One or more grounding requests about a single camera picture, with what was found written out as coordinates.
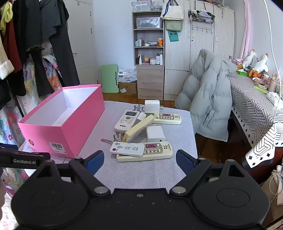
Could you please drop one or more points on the green tissue box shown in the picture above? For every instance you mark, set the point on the green tissue box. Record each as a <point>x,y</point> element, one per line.
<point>242,73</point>

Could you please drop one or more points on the small white plastic device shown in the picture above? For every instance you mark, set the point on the small white plastic device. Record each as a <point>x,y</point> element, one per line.
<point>141,116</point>

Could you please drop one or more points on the white flat power adapter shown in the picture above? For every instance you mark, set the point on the white flat power adapter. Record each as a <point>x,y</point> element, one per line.
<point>155,133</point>

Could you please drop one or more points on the grey puffer jacket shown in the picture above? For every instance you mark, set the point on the grey puffer jacket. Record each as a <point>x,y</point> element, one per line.
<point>207,95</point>

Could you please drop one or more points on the wooden shelf cabinet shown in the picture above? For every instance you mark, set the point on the wooden shelf cabinet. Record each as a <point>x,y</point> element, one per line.
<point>150,81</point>

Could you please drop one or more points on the white plastic bag pile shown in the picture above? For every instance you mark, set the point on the white plastic bag pile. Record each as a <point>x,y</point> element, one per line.
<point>127,75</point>

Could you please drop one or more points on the white door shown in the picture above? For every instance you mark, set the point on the white door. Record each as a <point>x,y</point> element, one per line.
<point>84,44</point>

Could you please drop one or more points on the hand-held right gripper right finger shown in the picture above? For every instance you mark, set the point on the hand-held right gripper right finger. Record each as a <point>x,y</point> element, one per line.
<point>185,161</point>

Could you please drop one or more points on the teal pouch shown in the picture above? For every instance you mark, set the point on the teal pouch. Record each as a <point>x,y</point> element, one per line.
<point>173,36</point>

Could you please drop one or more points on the white goose plush toy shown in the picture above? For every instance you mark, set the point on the white goose plush toy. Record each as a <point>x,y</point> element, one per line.
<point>260,65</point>
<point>249,59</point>

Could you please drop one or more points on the white air conditioner remote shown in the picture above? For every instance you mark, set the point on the white air conditioner remote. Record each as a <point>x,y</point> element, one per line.
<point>126,121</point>

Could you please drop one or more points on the small white remote red button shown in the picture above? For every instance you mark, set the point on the small white remote red button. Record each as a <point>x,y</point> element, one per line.
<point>128,149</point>

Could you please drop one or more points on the yellow hanging garment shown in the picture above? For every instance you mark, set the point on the yellow hanging garment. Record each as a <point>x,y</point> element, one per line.
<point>6,15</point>

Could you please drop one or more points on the black hanging garment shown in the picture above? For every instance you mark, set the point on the black hanging garment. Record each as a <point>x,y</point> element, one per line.
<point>28,33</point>

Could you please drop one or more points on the dark red hanging garment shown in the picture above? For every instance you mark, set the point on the dark red hanging garment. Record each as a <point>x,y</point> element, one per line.
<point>13,48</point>

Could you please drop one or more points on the cream remote with pink screen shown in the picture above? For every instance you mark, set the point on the cream remote with pink screen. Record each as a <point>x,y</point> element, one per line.
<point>158,151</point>
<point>168,119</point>

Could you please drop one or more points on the orange bottle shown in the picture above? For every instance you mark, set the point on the orange bottle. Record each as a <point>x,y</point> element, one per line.
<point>160,42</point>

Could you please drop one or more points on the yellowed long remote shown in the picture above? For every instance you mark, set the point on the yellowed long remote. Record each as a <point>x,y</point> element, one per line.
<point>137,130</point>

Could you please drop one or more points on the pink cardboard box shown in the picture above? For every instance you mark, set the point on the pink cardboard box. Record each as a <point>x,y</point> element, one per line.
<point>66,137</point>

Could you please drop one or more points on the light wooden wardrobe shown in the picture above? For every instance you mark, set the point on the light wooden wardrobe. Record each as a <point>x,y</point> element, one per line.
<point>199,55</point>

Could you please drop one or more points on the white tote bag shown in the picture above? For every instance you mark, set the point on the white tote bag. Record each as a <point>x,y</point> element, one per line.
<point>172,12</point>

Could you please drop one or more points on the pink curtain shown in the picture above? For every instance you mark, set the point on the pink curtain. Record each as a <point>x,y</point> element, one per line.
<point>247,33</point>

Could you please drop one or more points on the pale green bag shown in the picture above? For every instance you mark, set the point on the pale green bag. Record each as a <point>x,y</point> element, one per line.
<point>174,25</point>

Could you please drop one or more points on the beige small handbag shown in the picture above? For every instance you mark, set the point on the beige small handbag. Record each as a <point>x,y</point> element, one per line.
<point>273,84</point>

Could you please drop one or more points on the dark grey hanging coat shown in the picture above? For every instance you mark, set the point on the dark grey hanging coat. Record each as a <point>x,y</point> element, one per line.
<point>62,44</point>

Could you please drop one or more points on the white cube charger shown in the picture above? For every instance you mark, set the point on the white cube charger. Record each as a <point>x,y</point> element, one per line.
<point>152,106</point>

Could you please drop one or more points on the clear storage box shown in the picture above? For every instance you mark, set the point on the clear storage box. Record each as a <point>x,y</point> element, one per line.
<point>141,6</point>
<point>148,22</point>

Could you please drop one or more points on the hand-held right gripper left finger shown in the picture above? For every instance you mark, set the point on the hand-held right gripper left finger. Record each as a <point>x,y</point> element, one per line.
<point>95,161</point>

